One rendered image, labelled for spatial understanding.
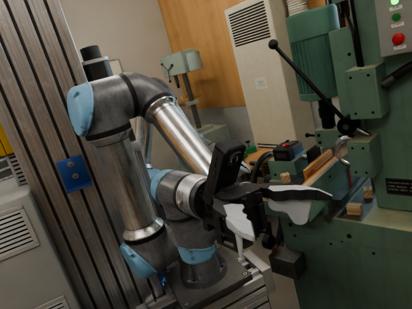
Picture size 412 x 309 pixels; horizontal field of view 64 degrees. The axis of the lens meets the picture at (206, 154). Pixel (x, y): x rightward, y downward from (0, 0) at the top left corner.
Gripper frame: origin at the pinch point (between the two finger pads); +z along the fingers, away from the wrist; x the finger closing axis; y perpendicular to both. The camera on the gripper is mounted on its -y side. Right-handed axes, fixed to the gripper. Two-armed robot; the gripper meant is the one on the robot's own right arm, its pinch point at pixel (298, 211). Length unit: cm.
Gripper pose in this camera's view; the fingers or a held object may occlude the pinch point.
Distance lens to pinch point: 43.4
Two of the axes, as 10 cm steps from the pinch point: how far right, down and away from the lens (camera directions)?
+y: 1.5, 9.7, 1.9
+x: -8.0, 2.4, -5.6
